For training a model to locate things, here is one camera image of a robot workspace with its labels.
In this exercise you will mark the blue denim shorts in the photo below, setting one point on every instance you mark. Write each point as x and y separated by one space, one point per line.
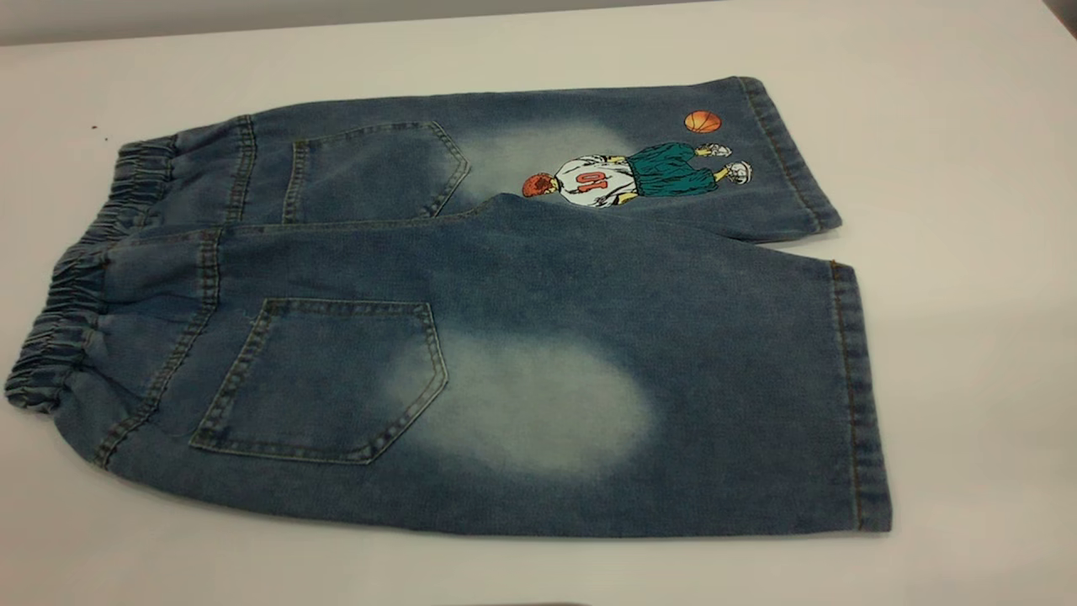
538 320

